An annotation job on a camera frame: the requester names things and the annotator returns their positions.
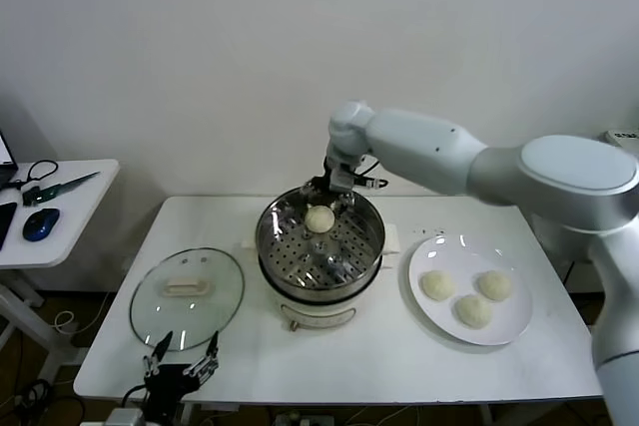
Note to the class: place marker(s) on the white electric cooker base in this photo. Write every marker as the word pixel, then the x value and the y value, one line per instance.
pixel 319 316

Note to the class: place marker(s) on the white steamed baozi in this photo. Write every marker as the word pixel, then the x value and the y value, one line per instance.
pixel 472 311
pixel 494 285
pixel 318 219
pixel 438 285

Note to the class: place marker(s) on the blue computer mouse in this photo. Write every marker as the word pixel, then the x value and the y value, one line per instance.
pixel 41 224

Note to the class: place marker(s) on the small white side table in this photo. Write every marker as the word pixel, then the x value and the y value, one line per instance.
pixel 85 206

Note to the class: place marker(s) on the white cabinet with label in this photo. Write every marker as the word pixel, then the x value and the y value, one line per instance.
pixel 624 135

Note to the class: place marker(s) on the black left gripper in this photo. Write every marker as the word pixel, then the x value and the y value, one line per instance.
pixel 167 383

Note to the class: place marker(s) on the black phone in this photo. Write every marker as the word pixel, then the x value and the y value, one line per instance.
pixel 5 224

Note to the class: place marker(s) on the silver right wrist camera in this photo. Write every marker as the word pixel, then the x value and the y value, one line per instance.
pixel 344 180

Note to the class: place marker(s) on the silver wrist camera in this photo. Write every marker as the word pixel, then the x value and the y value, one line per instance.
pixel 344 180
pixel 125 418

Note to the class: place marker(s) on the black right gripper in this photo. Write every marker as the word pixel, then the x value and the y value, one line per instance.
pixel 325 182

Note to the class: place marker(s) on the perforated steel steamer basket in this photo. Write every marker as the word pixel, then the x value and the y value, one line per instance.
pixel 279 241

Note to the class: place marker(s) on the open laptop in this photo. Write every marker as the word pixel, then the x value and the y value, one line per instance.
pixel 4 151

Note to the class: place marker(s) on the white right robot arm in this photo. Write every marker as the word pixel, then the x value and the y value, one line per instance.
pixel 549 171

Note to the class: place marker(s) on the round glass pot lid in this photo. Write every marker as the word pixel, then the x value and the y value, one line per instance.
pixel 209 296

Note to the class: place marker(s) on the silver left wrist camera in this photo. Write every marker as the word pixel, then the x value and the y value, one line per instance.
pixel 125 418

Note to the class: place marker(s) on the large white plate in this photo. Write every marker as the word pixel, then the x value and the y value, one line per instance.
pixel 449 251

